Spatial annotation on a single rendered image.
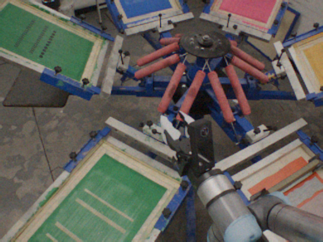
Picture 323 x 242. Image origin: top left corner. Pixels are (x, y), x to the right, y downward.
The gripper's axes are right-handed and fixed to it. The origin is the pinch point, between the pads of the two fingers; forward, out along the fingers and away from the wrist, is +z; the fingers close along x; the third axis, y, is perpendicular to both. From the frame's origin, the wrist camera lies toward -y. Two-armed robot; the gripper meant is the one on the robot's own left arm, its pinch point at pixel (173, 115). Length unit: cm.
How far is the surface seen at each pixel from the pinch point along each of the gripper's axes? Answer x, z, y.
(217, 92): 58, 45, 44
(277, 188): 59, -14, 54
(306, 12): 263, 150, 54
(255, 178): 60, -1, 65
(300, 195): 75, -20, 62
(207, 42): 62, 69, 27
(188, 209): 56, 29, 156
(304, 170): 78, -12, 52
